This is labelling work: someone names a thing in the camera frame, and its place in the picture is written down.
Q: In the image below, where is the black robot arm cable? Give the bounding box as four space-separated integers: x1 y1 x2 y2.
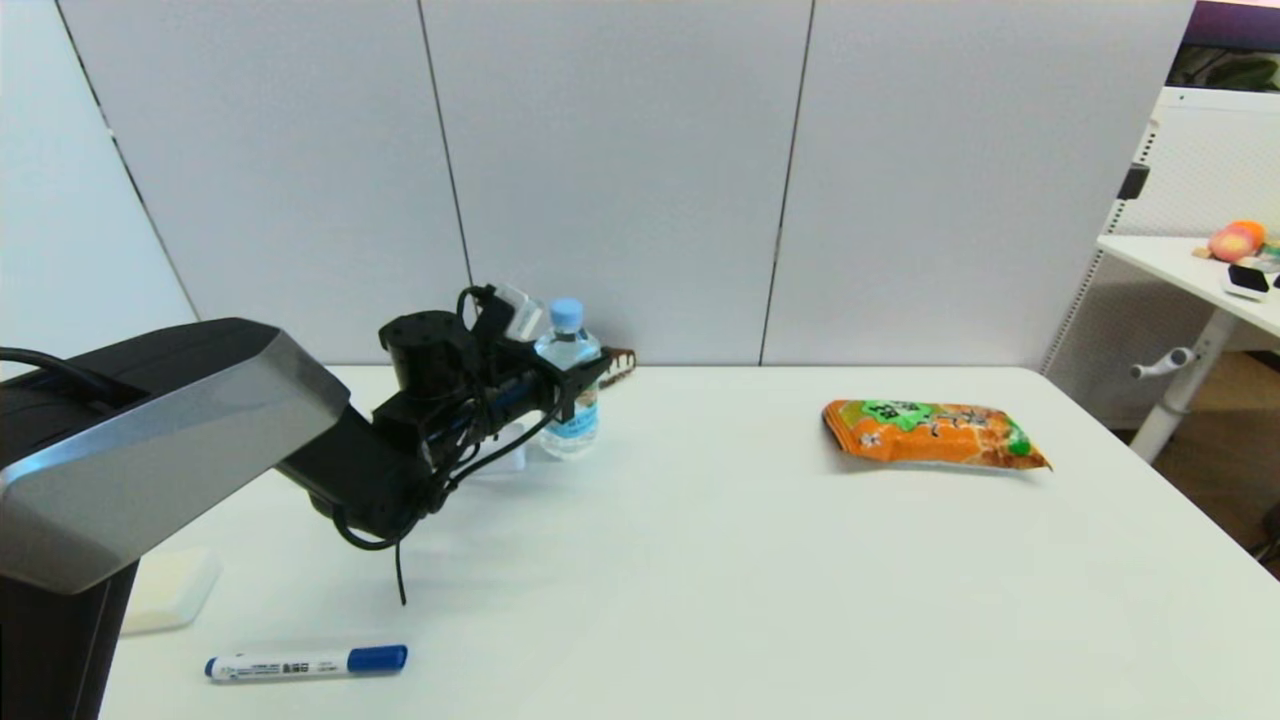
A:
333 285 563 607

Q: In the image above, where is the orange green snack bag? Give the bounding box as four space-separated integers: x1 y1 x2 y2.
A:
821 400 1051 473

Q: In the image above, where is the white pegboard panel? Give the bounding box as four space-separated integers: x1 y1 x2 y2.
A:
1040 86 1280 431

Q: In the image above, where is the orange pink peach toy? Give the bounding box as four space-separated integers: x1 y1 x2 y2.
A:
1207 220 1266 263

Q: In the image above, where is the white power strip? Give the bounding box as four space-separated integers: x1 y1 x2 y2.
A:
468 424 528 475

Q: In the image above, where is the dark monitor screen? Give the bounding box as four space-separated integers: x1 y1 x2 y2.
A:
1165 0 1280 93

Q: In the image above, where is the clear soda water bottle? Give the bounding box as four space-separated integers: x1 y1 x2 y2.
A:
533 297 603 459

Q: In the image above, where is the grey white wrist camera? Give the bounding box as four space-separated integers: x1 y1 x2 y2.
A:
497 283 547 342

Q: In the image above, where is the pale yellow square sponge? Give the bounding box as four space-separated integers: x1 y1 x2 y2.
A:
120 546 222 637

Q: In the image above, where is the white side desk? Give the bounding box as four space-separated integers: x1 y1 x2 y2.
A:
1096 234 1280 466

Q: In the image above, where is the grey desk crank handle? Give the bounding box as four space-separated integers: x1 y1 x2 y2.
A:
1129 347 1196 382

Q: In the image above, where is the black white small device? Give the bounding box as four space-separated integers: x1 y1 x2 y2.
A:
1222 263 1271 302

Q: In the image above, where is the blue white marker pen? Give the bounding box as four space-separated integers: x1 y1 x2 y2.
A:
204 644 409 684

